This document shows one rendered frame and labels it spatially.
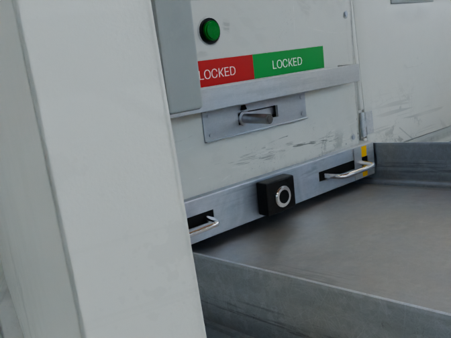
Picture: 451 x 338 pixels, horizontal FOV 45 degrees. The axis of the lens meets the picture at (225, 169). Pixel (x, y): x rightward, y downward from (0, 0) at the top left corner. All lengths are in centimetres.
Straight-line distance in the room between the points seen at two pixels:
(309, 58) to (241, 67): 15
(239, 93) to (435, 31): 80
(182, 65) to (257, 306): 26
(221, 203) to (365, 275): 25
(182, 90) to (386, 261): 29
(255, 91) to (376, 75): 52
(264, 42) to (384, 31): 49
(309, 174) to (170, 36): 40
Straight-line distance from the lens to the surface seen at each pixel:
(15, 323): 78
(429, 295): 56
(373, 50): 123
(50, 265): 16
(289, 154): 87
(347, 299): 40
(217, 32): 76
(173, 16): 59
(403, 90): 132
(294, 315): 44
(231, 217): 78
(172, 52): 58
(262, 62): 82
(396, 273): 61
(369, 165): 95
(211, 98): 70
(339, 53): 96
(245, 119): 78
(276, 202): 80
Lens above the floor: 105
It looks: 9 degrees down
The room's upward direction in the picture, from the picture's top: 9 degrees counter-clockwise
